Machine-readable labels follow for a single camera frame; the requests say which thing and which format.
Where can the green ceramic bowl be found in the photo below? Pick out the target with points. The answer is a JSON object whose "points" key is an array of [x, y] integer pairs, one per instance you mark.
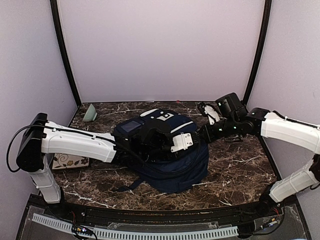
{"points": [[90, 115]]}

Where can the navy blue student backpack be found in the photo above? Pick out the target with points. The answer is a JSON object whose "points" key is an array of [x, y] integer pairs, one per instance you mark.
{"points": [[171, 172]]}

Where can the grey slotted cable duct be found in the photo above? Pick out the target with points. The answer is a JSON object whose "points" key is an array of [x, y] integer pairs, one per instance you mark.
{"points": [[99, 233]]}

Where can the floral pattern notebook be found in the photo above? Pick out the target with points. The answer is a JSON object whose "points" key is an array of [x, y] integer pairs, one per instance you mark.
{"points": [[63, 161]]}

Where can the left black frame post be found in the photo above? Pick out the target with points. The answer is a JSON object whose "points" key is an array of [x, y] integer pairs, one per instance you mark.
{"points": [[63, 51]]}

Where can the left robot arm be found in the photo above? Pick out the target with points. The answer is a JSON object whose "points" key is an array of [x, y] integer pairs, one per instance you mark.
{"points": [[29, 147]]}

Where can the right black frame post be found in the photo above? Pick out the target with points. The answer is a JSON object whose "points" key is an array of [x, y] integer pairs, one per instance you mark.
{"points": [[259, 51]]}

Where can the black frame post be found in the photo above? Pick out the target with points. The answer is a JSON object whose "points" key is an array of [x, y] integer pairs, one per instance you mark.
{"points": [[63, 51], [259, 51]]}

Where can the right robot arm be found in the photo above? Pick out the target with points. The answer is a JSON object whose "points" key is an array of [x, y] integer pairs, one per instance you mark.
{"points": [[229, 116]]}

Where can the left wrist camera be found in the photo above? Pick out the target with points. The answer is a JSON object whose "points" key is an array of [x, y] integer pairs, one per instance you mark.
{"points": [[182, 141]]}

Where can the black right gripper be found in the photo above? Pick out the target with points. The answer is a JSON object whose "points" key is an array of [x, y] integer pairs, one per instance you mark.
{"points": [[210, 137]]}

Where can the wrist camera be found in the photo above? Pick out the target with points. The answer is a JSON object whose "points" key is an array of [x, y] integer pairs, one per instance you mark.
{"points": [[207, 110], [182, 141]]}

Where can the black curved front rail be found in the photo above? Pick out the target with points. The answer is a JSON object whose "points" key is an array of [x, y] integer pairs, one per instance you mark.
{"points": [[152, 207]]}

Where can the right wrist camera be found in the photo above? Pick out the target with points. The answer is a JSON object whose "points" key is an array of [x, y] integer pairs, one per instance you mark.
{"points": [[207, 110]]}

